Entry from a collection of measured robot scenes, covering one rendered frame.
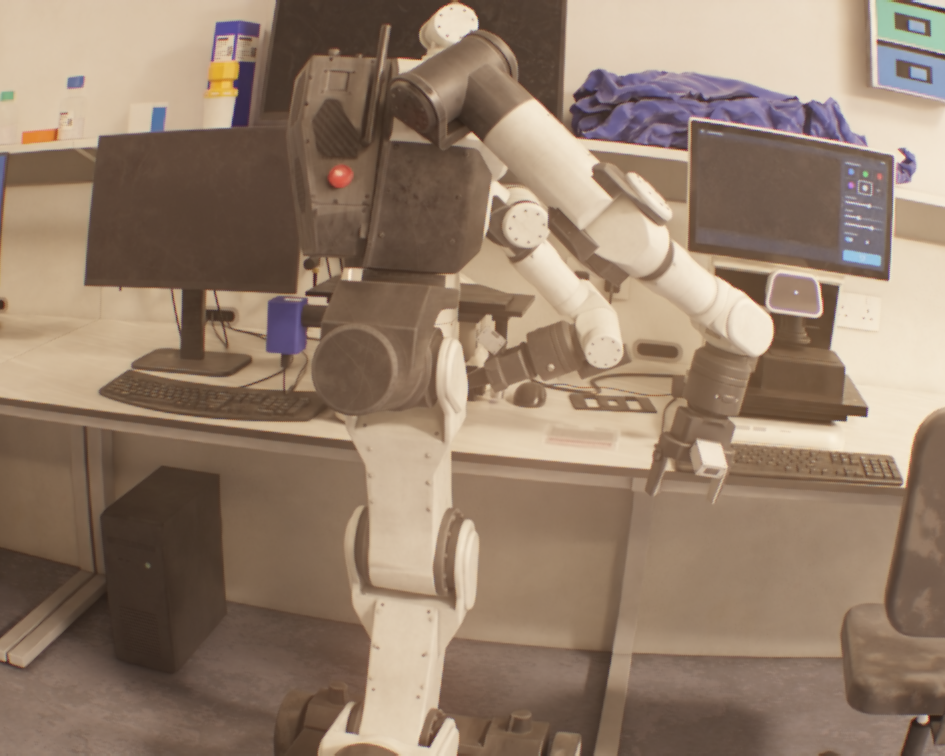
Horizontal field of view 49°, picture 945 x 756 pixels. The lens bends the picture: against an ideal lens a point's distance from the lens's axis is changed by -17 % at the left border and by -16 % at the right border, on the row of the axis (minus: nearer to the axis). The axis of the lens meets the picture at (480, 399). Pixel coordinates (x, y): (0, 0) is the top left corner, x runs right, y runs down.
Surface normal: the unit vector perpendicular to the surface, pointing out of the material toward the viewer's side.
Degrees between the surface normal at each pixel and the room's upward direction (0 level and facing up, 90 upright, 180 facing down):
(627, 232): 92
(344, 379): 81
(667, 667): 0
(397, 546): 90
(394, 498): 103
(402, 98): 123
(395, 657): 68
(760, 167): 93
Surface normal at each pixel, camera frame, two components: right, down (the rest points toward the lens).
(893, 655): 0.06, -0.97
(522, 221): 0.14, 0.41
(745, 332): 0.57, 0.34
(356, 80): 0.26, 0.10
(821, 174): -0.15, 0.27
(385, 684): -0.16, -0.16
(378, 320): -0.07, -0.66
